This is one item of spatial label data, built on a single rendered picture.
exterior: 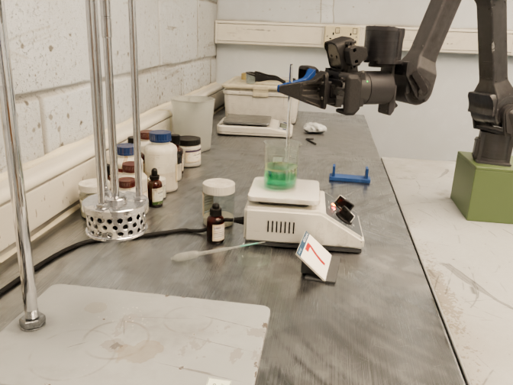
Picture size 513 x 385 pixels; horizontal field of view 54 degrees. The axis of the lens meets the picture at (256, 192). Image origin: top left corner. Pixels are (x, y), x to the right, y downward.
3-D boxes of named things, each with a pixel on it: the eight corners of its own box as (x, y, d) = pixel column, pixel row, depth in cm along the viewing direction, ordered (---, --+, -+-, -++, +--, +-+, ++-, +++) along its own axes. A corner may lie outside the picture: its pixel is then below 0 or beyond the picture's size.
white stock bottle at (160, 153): (162, 195, 108) (161, 136, 104) (138, 189, 112) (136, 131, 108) (184, 188, 114) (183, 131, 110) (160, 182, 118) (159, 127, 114)
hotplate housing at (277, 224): (356, 226, 95) (360, 186, 93) (362, 256, 83) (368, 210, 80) (240, 218, 97) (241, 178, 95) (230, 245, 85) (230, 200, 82)
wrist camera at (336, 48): (348, 76, 88) (353, 36, 86) (370, 82, 82) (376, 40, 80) (317, 75, 86) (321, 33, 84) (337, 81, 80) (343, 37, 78)
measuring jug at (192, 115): (166, 141, 159) (165, 93, 154) (206, 140, 163) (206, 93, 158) (175, 155, 142) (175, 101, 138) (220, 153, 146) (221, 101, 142)
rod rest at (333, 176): (369, 179, 126) (370, 166, 125) (370, 183, 123) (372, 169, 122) (329, 176, 127) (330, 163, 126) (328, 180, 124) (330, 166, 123)
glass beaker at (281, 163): (254, 189, 87) (256, 141, 85) (275, 182, 92) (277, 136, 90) (288, 198, 83) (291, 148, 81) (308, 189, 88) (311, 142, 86)
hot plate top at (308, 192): (318, 185, 93) (319, 179, 93) (319, 206, 82) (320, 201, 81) (254, 180, 94) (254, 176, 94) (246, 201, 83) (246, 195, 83)
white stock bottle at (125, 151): (118, 193, 109) (116, 140, 105) (147, 195, 109) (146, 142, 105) (108, 202, 103) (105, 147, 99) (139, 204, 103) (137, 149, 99)
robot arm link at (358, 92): (335, 98, 96) (337, 65, 94) (391, 114, 79) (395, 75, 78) (295, 98, 93) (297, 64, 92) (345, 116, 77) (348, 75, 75)
